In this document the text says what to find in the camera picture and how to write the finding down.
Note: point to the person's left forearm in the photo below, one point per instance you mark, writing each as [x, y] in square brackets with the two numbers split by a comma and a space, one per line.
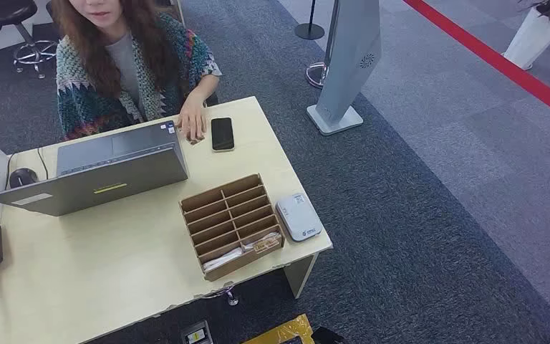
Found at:
[205, 88]

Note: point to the black floor object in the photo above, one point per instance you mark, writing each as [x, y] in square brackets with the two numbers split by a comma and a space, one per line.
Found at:
[325, 336]

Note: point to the grey kiosk stand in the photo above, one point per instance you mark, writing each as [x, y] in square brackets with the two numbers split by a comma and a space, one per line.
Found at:
[351, 57]

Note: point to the white card reader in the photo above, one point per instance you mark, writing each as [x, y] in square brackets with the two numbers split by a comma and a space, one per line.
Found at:
[298, 217]

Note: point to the person's left hand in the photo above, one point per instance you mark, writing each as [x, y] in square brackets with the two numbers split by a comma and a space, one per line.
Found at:
[192, 121]

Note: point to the person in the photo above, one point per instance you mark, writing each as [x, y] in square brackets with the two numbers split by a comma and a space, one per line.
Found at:
[90, 104]

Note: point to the black computer mouse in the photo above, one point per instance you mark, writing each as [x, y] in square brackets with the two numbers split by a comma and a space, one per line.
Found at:
[22, 178]

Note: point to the metal hook under desk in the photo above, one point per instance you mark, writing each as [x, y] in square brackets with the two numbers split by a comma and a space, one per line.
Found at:
[231, 298]

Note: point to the white card sleeve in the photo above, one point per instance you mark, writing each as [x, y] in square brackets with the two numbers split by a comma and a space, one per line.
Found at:
[271, 237]
[223, 259]

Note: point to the patterned room key card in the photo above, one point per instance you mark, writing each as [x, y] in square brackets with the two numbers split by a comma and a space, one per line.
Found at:
[268, 244]

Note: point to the yellow floor tape marking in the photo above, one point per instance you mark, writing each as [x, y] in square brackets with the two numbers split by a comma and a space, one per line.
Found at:
[287, 330]

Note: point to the red floor tape line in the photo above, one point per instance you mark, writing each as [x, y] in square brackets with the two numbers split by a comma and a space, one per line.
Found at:
[493, 59]

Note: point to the metal floor socket box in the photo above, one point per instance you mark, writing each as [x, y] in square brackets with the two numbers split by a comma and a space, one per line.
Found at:
[196, 334]

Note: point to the black smartphone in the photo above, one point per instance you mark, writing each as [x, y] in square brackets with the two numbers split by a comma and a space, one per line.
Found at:
[222, 134]

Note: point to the wooden desk leg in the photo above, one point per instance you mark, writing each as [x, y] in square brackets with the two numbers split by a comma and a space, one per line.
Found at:
[298, 275]

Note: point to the white planter pot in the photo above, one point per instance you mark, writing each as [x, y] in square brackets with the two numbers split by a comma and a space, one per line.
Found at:
[533, 40]

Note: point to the cardboard card organizer box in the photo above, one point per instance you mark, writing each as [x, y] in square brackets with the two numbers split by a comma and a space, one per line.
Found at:
[237, 263]

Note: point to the black stanchion post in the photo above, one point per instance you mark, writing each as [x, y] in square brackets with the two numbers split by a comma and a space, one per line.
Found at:
[309, 31]

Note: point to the black round stool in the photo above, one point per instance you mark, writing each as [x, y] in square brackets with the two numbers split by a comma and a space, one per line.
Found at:
[7, 10]

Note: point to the chrome stanchion post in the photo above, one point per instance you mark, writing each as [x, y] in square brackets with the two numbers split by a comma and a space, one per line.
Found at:
[314, 75]

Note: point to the grey laptop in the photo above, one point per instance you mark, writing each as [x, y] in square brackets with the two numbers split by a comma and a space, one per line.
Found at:
[113, 180]

